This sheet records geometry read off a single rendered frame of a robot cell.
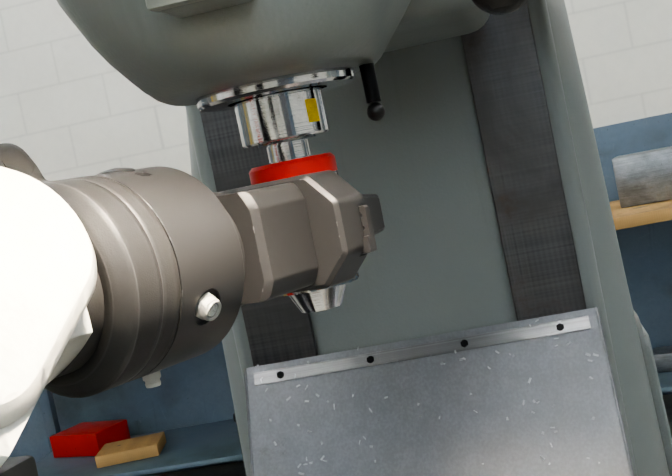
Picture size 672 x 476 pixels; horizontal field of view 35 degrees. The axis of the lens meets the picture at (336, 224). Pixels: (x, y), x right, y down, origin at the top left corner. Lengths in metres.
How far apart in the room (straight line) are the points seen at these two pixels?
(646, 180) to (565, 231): 3.34
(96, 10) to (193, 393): 4.64
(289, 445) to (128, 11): 0.53
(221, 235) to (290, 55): 0.10
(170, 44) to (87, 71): 4.66
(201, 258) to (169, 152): 4.58
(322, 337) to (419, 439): 0.13
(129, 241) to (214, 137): 0.55
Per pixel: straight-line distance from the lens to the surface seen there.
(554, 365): 0.93
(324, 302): 0.56
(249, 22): 0.49
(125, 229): 0.42
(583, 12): 4.80
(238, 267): 0.46
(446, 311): 0.95
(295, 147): 0.56
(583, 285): 0.94
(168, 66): 0.51
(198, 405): 5.13
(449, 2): 0.67
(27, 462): 0.69
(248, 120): 0.56
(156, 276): 0.42
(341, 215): 0.50
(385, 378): 0.94
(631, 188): 4.27
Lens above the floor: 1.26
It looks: 3 degrees down
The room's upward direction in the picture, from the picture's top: 12 degrees counter-clockwise
